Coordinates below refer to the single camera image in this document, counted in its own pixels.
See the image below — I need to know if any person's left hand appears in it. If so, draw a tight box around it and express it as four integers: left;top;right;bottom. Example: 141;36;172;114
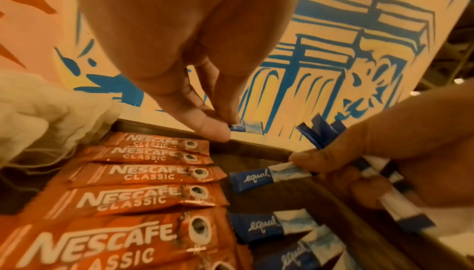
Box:
65;0;306;144

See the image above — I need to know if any row of red Nescafe sachets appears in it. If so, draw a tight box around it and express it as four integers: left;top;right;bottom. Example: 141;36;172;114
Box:
0;130;254;270

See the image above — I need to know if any row of tea bags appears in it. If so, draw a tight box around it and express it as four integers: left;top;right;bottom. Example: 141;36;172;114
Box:
0;69;124;174

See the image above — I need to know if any blue sugar sachets group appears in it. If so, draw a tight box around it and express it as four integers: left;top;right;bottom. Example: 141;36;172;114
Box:
226;160;365;270

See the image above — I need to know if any pile of blue Equal sachets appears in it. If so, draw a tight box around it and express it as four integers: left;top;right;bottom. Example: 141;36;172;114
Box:
295;113;439;233

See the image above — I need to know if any dark brown tray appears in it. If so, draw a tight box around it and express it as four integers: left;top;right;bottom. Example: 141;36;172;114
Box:
111;116;449;270

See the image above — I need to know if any person's right hand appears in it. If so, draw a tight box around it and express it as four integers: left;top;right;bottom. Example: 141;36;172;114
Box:
286;81;474;211

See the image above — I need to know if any single blue sweetener sachet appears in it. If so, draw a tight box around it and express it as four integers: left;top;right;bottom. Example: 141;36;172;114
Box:
228;118;267;136

